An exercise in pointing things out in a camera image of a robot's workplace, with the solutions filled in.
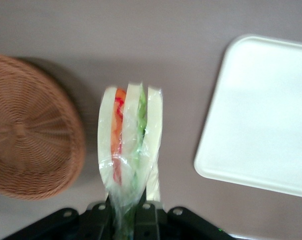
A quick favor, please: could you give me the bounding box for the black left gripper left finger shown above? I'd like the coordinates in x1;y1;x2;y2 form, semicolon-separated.
85;201;115;240

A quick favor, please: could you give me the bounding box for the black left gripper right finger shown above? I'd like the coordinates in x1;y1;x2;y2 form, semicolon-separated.
134;201;159;240

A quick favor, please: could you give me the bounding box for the triangle sandwich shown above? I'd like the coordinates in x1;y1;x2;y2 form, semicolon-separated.
96;83;164;240

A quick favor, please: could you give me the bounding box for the round brown wicker basket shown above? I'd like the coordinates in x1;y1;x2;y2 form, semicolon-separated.
0;52;87;201

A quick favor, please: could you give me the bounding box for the beige plastic tray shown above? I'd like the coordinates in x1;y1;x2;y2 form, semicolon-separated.
193;35;302;200

